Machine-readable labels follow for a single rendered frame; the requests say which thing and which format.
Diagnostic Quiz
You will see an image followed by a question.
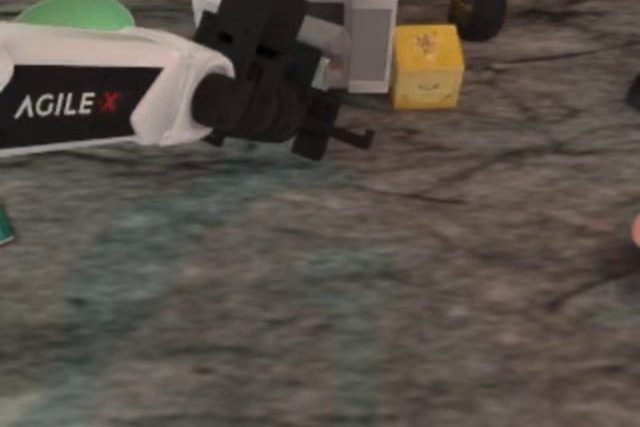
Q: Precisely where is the white microwave oven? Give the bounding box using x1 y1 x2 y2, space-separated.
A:
190 0 400 95

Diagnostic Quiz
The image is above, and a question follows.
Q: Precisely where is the yellow cube block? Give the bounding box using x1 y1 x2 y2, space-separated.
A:
389 23 466 111

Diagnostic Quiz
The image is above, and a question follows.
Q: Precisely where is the green round plate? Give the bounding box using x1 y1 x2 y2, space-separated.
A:
11 0 137 37

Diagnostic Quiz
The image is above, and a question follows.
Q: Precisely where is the green flat object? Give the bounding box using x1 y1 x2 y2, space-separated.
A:
0 203 17 249

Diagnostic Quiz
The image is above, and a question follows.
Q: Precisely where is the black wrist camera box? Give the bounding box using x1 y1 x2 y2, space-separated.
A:
191 0 310 84

